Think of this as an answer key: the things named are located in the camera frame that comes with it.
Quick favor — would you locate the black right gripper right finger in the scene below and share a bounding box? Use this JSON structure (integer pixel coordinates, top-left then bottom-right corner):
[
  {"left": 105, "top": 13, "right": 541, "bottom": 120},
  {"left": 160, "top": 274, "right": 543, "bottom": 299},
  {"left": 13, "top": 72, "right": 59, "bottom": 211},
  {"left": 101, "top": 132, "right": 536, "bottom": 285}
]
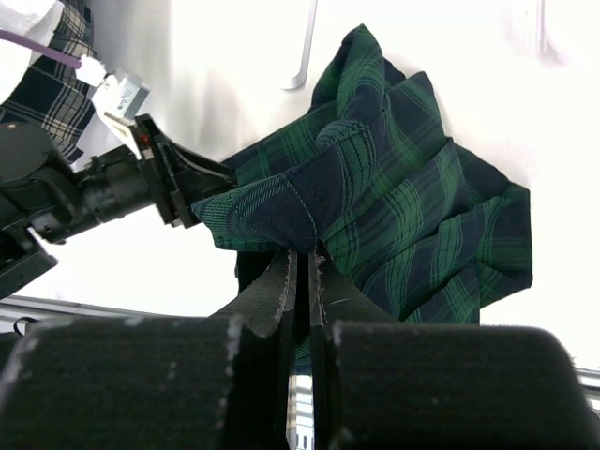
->
[{"left": 307, "top": 252, "right": 599, "bottom": 449}]

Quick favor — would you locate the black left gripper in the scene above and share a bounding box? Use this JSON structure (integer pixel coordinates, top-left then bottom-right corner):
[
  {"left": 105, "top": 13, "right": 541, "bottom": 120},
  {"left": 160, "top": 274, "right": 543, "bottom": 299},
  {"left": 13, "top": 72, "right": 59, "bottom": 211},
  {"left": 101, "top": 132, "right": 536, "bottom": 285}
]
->
[{"left": 74, "top": 114, "right": 238, "bottom": 230}]

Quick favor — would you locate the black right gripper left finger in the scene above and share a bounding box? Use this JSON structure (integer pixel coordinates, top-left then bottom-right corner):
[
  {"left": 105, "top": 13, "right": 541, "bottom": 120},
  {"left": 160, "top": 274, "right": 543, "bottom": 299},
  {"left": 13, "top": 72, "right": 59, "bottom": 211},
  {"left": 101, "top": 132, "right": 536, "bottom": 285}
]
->
[{"left": 1, "top": 251, "right": 297, "bottom": 449}]

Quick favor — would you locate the dark green plaid skirt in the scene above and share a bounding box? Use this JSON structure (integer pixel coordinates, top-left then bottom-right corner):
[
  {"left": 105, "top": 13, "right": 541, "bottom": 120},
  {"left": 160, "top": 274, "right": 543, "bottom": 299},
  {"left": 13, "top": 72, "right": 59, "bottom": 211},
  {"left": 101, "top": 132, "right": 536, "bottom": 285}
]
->
[{"left": 192, "top": 25, "right": 533, "bottom": 323}]

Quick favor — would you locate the white pleated skirt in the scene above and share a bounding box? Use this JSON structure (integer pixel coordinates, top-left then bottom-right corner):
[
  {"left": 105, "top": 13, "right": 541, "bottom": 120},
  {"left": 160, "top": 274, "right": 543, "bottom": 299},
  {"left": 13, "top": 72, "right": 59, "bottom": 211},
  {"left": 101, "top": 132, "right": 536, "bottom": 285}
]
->
[{"left": 1, "top": 0, "right": 64, "bottom": 102}]

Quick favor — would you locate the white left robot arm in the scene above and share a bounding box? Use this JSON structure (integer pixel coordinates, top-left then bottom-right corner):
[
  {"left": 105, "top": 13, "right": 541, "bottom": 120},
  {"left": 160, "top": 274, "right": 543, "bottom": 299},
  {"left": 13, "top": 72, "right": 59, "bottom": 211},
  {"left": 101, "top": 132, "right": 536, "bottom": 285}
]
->
[{"left": 1, "top": 114, "right": 237, "bottom": 297}]

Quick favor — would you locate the navy plaid skirt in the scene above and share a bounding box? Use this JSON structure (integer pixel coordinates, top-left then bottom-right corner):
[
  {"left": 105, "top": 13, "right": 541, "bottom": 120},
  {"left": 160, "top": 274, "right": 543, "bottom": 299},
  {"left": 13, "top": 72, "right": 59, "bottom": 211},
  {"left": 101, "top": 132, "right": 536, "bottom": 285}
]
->
[{"left": 1, "top": 1, "right": 97, "bottom": 163}]

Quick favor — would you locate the silver clothes rack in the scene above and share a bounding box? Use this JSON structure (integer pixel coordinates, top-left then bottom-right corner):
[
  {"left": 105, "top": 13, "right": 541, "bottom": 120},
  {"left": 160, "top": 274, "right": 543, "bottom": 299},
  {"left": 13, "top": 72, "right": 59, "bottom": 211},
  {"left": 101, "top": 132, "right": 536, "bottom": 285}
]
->
[{"left": 281, "top": 0, "right": 319, "bottom": 91}]

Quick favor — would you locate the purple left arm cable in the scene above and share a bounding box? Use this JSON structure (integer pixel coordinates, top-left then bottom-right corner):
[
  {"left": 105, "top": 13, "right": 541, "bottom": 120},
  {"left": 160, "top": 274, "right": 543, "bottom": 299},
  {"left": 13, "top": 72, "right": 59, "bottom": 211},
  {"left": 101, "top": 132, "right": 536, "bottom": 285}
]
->
[{"left": 0, "top": 28, "right": 85, "bottom": 69}]

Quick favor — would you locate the aluminium mounting rail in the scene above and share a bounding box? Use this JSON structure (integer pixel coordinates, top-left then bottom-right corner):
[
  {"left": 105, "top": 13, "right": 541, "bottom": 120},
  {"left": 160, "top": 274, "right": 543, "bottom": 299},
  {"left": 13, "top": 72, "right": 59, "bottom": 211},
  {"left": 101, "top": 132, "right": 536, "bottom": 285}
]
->
[{"left": 1, "top": 295, "right": 212, "bottom": 336}]

